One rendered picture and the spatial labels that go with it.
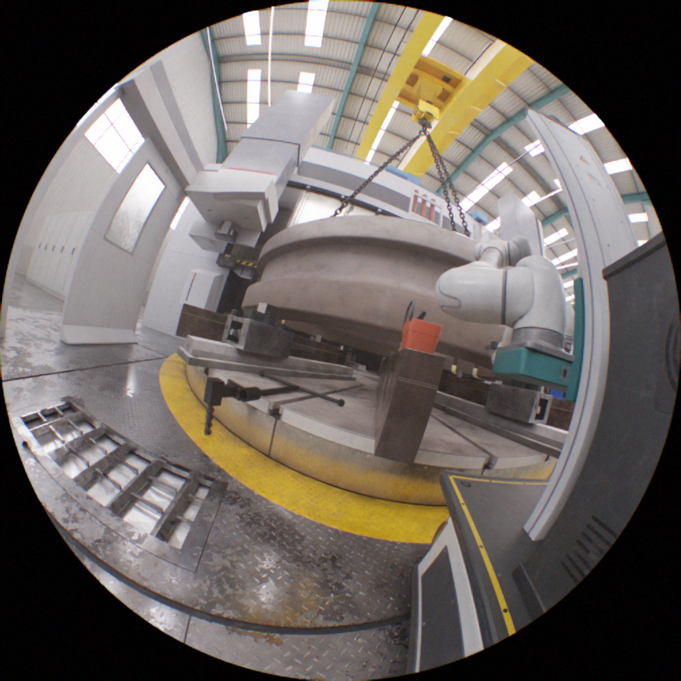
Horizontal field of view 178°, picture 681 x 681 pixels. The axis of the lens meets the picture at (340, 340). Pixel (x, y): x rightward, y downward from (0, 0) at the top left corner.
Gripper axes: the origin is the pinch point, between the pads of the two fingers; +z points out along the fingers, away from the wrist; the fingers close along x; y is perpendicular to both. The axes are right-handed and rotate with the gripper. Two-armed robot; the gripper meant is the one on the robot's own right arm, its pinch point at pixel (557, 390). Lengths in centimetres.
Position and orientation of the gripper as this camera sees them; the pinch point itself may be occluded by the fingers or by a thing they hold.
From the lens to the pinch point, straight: 109.4
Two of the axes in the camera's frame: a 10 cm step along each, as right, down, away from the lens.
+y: -2.4, -1.2, -9.6
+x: 9.4, 2.3, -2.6
